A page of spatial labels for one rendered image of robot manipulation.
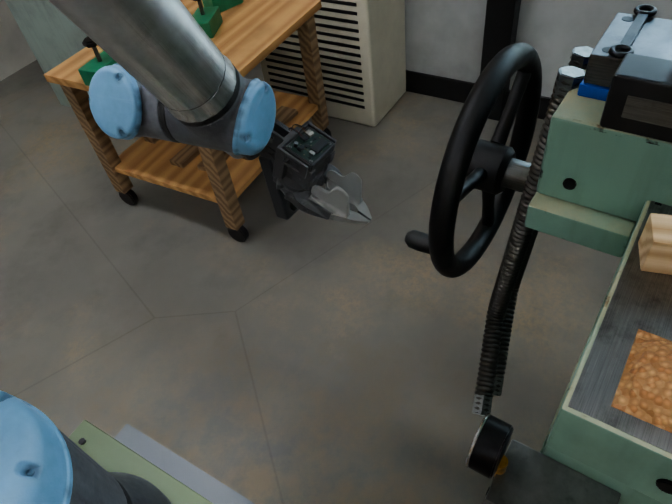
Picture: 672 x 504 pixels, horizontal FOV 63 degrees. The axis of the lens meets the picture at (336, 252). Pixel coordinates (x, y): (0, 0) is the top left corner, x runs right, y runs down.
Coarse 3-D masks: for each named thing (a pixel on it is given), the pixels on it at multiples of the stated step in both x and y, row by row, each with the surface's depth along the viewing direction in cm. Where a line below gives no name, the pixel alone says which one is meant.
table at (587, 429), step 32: (544, 224) 54; (576, 224) 52; (608, 224) 51; (640, 224) 47; (640, 288) 42; (608, 320) 41; (640, 320) 40; (608, 352) 39; (576, 384) 37; (608, 384) 37; (576, 416) 36; (608, 416) 36; (576, 448) 39; (608, 448) 36; (640, 448) 34; (640, 480) 37
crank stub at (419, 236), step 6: (408, 234) 71; (414, 234) 70; (420, 234) 70; (426, 234) 70; (408, 240) 70; (414, 240) 70; (420, 240) 70; (426, 240) 69; (408, 246) 71; (414, 246) 70; (420, 246) 70; (426, 246) 69; (426, 252) 70
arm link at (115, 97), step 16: (96, 80) 68; (112, 80) 66; (128, 80) 66; (96, 96) 69; (112, 96) 67; (128, 96) 66; (144, 96) 67; (96, 112) 69; (112, 112) 68; (128, 112) 67; (144, 112) 67; (112, 128) 69; (128, 128) 68; (144, 128) 69; (160, 128) 68
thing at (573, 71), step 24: (576, 48) 53; (576, 72) 51; (552, 96) 53; (528, 192) 60; (528, 240) 65; (504, 264) 68; (504, 288) 71; (504, 312) 74; (504, 336) 76; (480, 360) 74; (504, 360) 75; (480, 384) 73; (480, 408) 71
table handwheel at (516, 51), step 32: (512, 64) 57; (480, 96) 55; (512, 96) 66; (480, 128) 55; (448, 160) 55; (480, 160) 65; (512, 160) 65; (448, 192) 56; (512, 192) 78; (448, 224) 58; (480, 224) 77; (448, 256) 62; (480, 256) 74
